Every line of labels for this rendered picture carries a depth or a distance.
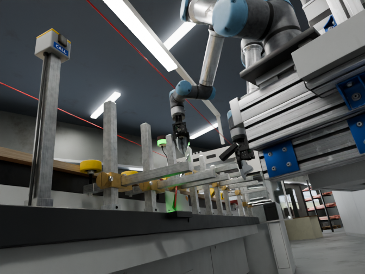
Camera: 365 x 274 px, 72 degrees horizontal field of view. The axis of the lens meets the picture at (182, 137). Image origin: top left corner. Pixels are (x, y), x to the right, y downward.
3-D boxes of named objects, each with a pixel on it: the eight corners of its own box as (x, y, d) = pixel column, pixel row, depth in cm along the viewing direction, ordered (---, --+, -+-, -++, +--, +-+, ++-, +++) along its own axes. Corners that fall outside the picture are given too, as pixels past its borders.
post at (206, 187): (214, 223, 167) (204, 155, 185) (213, 223, 164) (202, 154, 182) (209, 224, 168) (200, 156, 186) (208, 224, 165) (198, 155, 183)
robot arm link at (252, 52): (263, 19, 126) (270, 107, 109) (262, 35, 136) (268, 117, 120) (239, 23, 128) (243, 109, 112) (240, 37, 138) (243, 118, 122)
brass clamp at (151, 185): (165, 192, 114) (165, 180, 116) (150, 188, 102) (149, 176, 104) (154, 194, 116) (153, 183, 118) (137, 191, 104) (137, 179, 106)
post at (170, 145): (183, 223, 124) (173, 135, 142) (180, 223, 121) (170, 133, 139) (177, 224, 126) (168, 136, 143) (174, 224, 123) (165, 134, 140)
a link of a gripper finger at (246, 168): (253, 176, 116) (249, 157, 119) (241, 179, 118) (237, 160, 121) (255, 178, 118) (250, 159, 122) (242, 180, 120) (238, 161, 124)
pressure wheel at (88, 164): (100, 192, 99) (100, 164, 103) (102, 188, 92) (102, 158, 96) (78, 193, 96) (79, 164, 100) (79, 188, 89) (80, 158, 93)
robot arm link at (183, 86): (197, 80, 130) (190, 91, 140) (177, 78, 127) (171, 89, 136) (199, 93, 127) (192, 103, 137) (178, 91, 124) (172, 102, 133)
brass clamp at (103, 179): (133, 190, 92) (133, 176, 93) (108, 185, 80) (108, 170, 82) (120, 192, 94) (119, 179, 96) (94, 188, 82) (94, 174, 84)
